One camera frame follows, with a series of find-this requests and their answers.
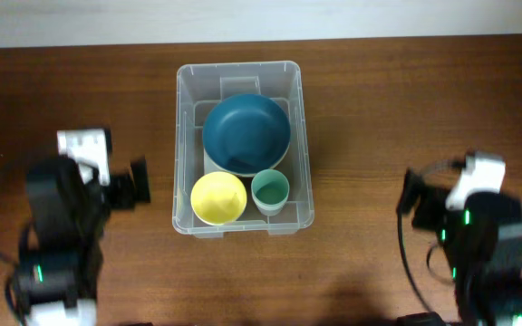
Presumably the yellow small bowl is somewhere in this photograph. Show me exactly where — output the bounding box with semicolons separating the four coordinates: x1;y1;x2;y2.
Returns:
190;171;247;225

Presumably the blue plastic bowl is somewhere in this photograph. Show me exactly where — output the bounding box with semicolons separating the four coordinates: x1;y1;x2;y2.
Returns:
201;92;293;174

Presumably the cream plastic bowl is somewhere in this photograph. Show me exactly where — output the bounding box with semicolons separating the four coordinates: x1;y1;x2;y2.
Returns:
202;92;293;178

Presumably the mint green plastic cup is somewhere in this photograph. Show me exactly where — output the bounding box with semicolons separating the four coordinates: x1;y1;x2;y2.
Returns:
251;169;290;205

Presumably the cream plastic cup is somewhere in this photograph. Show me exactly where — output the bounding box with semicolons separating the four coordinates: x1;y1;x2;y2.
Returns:
256;203;285;216

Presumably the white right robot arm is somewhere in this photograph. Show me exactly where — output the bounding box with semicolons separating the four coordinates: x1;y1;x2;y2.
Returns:
396;170;522;325

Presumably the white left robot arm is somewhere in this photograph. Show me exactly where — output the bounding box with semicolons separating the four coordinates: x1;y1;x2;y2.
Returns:
5;155;150;325

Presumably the clear plastic storage bin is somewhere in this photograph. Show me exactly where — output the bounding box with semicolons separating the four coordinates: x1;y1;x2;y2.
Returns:
172;61;315;238

